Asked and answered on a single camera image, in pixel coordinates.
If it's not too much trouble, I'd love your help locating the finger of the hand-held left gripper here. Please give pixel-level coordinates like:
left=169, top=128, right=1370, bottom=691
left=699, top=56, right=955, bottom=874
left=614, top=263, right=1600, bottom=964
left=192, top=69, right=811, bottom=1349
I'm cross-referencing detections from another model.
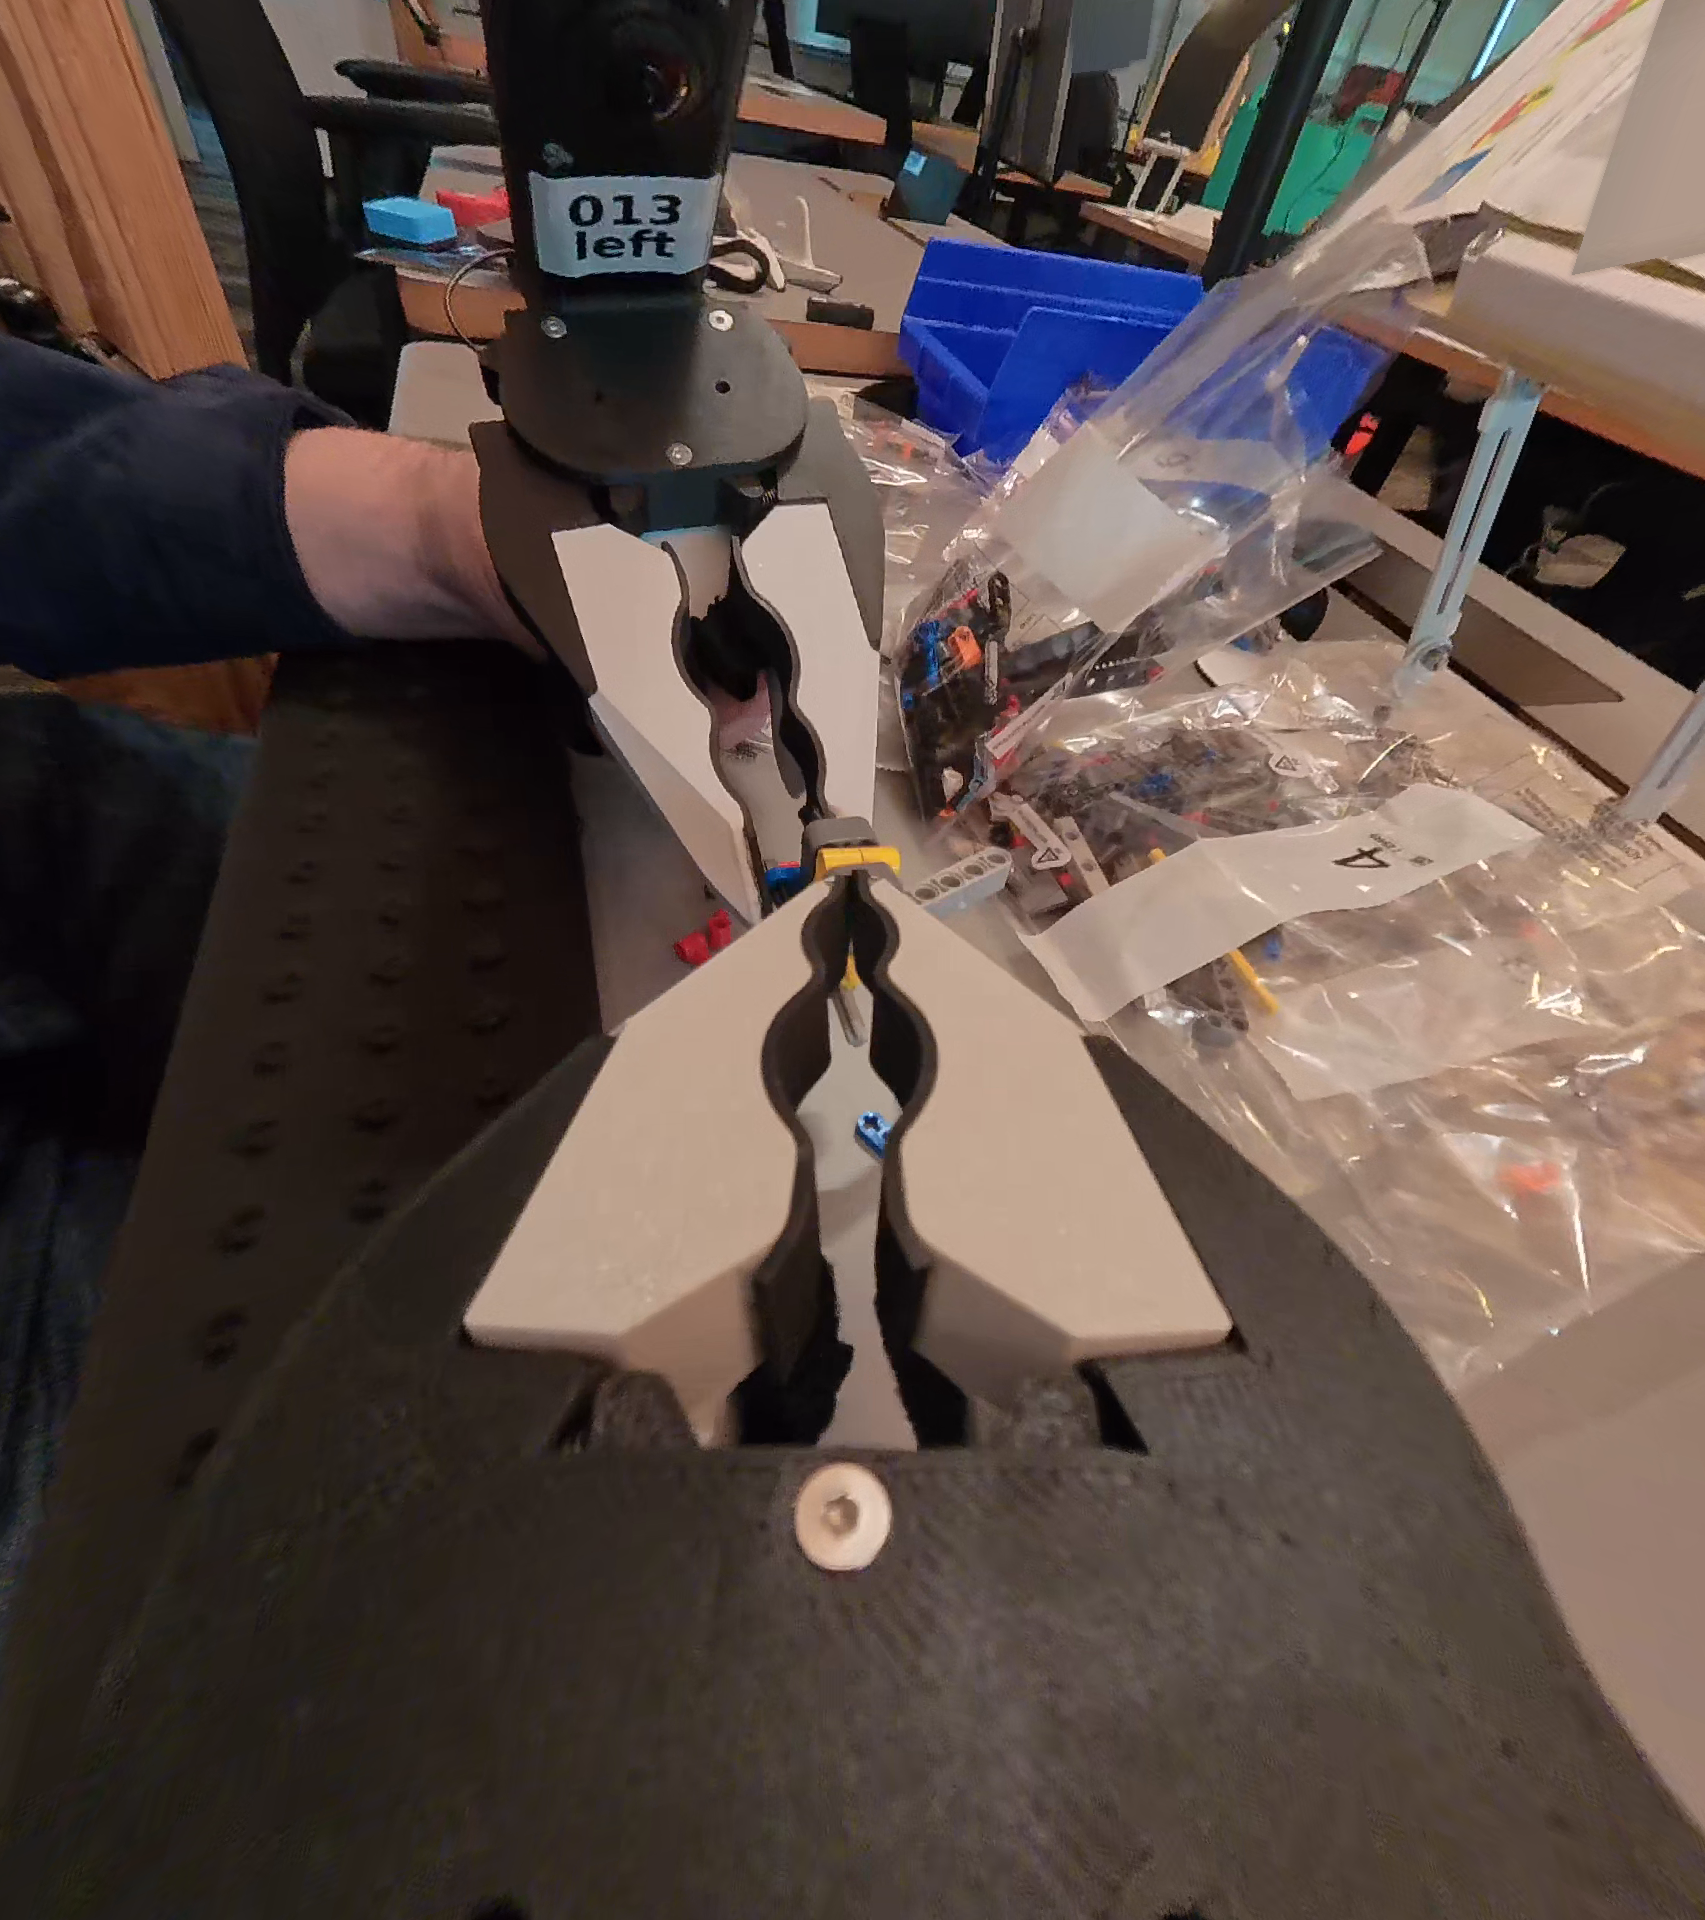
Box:
left=736, top=501, right=887, bottom=828
left=548, top=521, right=766, bottom=924

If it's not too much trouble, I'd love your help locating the green bag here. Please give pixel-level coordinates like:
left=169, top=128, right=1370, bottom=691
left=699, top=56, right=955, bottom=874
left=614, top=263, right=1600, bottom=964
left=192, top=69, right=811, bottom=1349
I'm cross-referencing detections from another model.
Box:
left=1244, top=89, right=1410, bottom=250

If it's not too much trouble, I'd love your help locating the grey book stand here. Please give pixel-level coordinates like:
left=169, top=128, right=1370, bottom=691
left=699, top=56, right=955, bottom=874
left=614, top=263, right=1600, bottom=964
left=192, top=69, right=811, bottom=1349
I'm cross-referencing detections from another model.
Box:
left=1334, top=194, right=1705, bottom=828

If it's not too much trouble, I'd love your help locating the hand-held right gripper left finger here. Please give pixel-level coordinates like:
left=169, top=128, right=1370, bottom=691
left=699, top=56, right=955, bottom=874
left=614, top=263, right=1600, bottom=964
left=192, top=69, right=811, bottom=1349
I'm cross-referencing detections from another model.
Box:
left=463, top=881, right=855, bottom=1449

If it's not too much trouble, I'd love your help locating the white plastic object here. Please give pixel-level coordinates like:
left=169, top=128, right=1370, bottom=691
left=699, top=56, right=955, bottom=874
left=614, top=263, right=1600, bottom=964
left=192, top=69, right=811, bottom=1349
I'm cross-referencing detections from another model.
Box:
left=755, top=194, right=846, bottom=294

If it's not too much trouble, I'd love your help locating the teal box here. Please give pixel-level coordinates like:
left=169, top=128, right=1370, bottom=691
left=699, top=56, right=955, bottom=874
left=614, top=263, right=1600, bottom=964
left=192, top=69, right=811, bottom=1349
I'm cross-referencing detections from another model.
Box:
left=883, top=150, right=974, bottom=223

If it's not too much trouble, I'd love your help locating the wooden cabinet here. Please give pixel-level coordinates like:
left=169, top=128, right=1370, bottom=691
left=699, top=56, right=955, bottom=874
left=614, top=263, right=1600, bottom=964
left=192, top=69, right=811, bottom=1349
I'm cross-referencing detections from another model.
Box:
left=0, top=0, right=254, bottom=383

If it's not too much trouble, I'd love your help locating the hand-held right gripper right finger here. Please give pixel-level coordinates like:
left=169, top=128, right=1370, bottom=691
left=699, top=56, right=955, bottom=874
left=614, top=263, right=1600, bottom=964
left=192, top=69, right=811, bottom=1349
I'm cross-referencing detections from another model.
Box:
left=858, top=871, right=1238, bottom=1442

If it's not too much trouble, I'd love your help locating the instruction booklet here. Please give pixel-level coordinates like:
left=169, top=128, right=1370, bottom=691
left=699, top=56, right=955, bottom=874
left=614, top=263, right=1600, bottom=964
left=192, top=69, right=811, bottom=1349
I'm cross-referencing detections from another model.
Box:
left=1334, top=0, right=1705, bottom=280

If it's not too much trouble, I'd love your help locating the person's left hand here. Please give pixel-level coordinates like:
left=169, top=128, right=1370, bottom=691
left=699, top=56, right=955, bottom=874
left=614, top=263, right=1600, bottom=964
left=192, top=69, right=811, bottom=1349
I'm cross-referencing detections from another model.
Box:
left=285, top=425, right=554, bottom=661

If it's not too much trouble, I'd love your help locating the clear lego parts bag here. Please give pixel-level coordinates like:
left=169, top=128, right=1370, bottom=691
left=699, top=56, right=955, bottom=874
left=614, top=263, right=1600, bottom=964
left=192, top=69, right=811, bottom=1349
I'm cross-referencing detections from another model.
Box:
left=852, top=395, right=1011, bottom=512

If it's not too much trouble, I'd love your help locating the tall clear lego bag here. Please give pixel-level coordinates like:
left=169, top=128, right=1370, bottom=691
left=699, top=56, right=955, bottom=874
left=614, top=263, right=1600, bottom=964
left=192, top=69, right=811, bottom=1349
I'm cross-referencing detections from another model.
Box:
left=889, top=202, right=1440, bottom=819

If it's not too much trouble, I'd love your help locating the yellow and black lego assembly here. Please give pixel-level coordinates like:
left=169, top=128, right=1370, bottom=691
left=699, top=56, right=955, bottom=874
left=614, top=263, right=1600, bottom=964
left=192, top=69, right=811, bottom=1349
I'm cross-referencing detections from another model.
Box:
left=759, top=814, right=904, bottom=1051

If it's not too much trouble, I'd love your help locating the black metal pole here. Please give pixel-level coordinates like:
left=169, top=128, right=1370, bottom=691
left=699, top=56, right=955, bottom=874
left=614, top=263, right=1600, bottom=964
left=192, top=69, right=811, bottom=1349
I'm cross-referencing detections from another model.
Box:
left=1205, top=0, right=1357, bottom=288

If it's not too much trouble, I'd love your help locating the brown background desk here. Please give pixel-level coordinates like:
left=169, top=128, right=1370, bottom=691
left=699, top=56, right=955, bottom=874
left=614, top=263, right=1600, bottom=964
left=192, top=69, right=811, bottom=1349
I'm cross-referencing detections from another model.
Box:
left=732, top=74, right=1109, bottom=204

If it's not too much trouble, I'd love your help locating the light grey lego beam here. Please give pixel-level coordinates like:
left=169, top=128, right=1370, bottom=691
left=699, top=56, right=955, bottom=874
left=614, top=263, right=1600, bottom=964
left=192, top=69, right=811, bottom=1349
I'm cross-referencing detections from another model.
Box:
left=913, top=840, right=1011, bottom=917

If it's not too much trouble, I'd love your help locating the blue plastic bin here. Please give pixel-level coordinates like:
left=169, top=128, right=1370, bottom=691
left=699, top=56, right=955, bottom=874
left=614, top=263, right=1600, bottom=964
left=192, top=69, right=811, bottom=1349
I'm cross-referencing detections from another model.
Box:
left=897, top=236, right=1396, bottom=460

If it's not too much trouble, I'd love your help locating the black office chair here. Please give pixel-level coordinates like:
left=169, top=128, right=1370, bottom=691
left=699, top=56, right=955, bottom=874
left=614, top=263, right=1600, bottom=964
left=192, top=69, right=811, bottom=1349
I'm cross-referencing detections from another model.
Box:
left=155, top=0, right=500, bottom=430

